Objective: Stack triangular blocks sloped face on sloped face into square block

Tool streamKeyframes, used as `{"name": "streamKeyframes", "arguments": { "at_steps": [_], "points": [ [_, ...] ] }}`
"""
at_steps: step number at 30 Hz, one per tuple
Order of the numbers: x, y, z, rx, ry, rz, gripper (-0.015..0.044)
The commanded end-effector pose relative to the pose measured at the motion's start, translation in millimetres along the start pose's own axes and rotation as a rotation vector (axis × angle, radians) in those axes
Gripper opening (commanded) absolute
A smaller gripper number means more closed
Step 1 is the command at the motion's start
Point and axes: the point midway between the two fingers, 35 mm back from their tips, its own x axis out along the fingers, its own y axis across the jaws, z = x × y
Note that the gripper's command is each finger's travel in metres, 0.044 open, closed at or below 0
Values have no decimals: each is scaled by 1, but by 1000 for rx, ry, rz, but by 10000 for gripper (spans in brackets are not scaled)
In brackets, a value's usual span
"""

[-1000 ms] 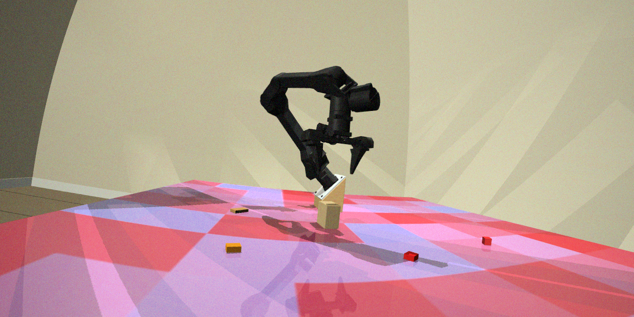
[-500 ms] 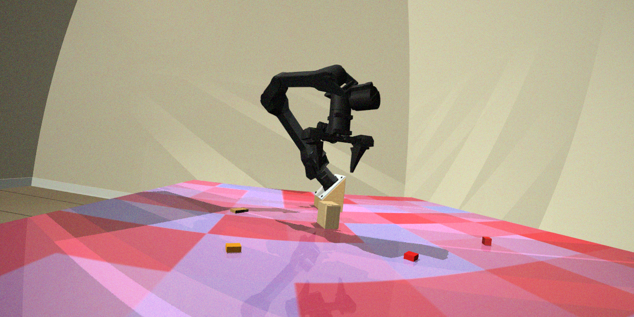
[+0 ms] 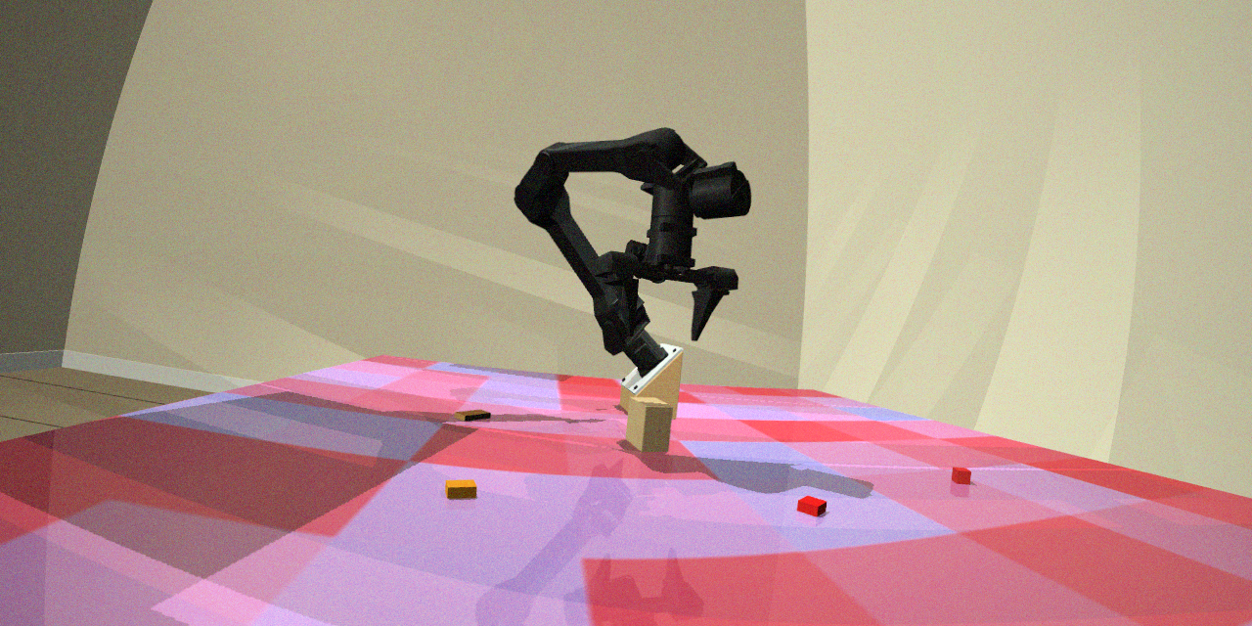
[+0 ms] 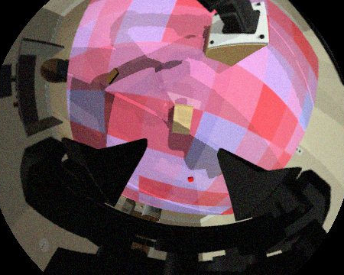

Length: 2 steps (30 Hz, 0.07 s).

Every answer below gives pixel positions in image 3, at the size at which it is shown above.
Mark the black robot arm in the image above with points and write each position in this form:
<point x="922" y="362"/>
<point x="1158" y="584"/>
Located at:
<point x="695" y="190"/>

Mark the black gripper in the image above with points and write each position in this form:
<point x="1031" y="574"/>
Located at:
<point x="670" y="254"/>

